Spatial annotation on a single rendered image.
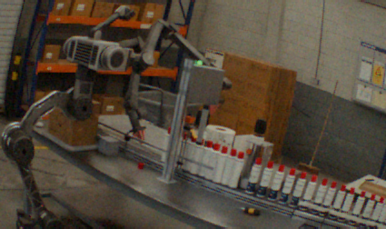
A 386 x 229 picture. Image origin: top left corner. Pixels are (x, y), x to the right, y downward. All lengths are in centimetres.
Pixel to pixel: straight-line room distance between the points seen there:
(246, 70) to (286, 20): 183
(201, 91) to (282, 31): 536
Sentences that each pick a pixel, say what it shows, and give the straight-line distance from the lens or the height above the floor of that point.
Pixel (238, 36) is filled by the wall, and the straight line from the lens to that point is 845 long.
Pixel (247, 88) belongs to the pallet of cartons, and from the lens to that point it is 636.
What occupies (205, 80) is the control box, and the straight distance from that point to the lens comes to 261.
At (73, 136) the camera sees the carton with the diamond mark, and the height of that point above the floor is 91.
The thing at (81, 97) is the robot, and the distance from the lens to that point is 268.
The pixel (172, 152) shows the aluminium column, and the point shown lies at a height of 100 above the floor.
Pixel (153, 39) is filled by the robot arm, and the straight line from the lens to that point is 273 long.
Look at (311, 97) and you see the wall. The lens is 747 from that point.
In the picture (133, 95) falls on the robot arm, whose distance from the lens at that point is 307.
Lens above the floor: 169
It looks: 10 degrees down
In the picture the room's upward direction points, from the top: 12 degrees clockwise
